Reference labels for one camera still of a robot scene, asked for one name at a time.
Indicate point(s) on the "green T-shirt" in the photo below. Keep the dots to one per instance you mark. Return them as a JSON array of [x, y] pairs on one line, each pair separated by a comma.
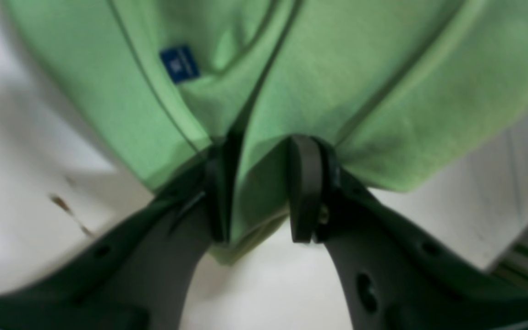
[[399, 88]]

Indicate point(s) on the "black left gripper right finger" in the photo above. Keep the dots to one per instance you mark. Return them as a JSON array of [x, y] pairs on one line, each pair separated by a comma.
[[394, 275]]

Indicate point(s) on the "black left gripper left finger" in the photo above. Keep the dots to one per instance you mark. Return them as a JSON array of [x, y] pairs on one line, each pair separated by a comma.
[[136, 276]]

